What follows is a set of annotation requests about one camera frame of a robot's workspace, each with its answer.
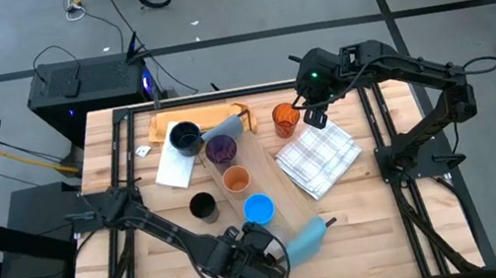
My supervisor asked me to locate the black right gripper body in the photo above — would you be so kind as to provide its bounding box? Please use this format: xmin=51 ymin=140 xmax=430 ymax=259
xmin=287 ymin=49 xmax=330 ymax=133

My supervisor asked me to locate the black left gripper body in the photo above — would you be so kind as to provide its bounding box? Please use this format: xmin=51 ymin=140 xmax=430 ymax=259
xmin=221 ymin=217 xmax=292 ymax=278

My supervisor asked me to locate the orange translucent tumbler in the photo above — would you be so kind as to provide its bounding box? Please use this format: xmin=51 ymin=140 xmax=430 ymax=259
xmin=269 ymin=100 xmax=305 ymax=142

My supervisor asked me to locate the clear plastic mug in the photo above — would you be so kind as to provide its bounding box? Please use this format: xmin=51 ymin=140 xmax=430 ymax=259
xmin=263 ymin=219 xmax=300 ymax=259

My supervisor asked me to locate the blue plastic mug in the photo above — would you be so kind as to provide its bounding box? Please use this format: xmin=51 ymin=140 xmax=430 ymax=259
xmin=240 ymin=190 xmax=278 ymax=229

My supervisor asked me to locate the black cup without handle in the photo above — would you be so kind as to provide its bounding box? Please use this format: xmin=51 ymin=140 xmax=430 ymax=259
xmin=186 ymin=189 xmax=221 ymax=227

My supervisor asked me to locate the peach plastic cup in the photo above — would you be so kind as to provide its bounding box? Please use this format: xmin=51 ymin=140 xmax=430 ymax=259
xmin=220 ymin=162 xmax=254 ymax=196

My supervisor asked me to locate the purple translucent tumbler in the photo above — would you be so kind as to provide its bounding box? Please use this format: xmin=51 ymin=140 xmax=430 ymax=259
xmin=202 ymin=132 xmax=241 ymax=170

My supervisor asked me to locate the black mug with handle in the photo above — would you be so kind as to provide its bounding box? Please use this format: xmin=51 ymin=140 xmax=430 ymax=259
xmin=166 ymin=118 xmax=206 ymax=161

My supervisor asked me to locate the white plaid cloth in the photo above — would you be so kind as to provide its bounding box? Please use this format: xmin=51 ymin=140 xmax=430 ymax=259
xmin=269 ymin=114 xmax=371 ymax=207

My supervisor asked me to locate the teal cloth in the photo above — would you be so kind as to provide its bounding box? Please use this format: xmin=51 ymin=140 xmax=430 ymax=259
xmin=280 ymin=215 xmax=333 ymax=269

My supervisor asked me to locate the grey cloth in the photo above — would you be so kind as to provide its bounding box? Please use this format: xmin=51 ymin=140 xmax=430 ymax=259
xmin=198 ymin=113 xmax=248 ymax=145

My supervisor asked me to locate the yellow cloth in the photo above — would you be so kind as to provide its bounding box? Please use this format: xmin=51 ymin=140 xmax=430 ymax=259
xmin=144 ymin=98 xmax=259 ymax=151

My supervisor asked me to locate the small white tag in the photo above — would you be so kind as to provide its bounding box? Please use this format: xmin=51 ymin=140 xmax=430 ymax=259
xmin=133 ymin=144 xmax=153 ymax=159

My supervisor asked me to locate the black wifi antenna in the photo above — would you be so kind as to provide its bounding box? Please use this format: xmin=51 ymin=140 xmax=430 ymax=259
xmin=119 ymin=29 xmax=153 ymax=65

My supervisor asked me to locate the black computer tower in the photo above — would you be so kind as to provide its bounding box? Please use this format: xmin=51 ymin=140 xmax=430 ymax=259
xmin=20 ymin=47 xmax=164 ymax=157

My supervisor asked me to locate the yellow rod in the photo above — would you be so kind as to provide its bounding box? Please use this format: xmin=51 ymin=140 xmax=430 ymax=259
xmin=0 ymin=106 xmax=81 ymax=187

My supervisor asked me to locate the small black device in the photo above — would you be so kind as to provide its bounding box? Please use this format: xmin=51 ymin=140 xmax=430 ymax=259
xmin=61 ymin=77 xmax=86 ymax=101

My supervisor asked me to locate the wooden shelf with black frame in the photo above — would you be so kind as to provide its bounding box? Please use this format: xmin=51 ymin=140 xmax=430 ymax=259
xmin=193 ymin=98 xmax=344 ymax=278

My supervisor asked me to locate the black table rail frame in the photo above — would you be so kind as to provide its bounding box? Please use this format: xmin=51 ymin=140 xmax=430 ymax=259
xmin=44 ymin=54 xmax=487 ymax=278

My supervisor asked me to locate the black floor cable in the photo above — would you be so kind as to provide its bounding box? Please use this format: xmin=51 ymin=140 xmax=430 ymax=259
xmin=104 ymin=0 xmax=200 ymax=106

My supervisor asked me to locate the white and yellow cable bundle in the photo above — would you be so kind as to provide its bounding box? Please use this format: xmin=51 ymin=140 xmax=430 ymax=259
xmin=61 ymin=0 xmax=89 ymax=24

